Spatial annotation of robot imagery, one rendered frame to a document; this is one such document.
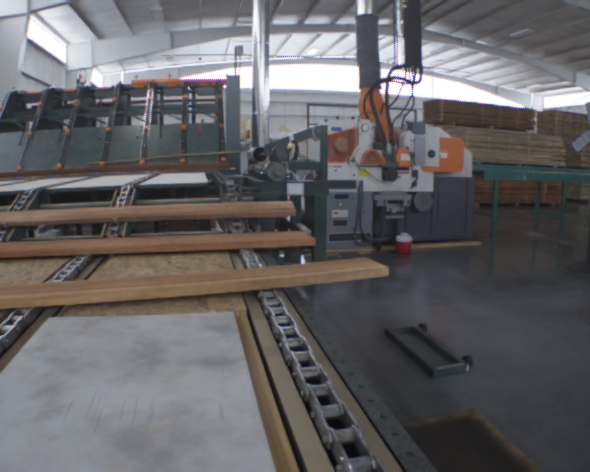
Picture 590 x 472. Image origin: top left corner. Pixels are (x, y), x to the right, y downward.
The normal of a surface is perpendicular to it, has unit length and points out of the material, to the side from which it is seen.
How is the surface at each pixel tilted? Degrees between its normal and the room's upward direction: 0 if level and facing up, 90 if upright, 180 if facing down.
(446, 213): 90
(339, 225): 90
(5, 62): 90
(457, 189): 90
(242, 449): 0
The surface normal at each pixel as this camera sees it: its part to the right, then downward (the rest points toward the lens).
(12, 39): 0.21, 0.17
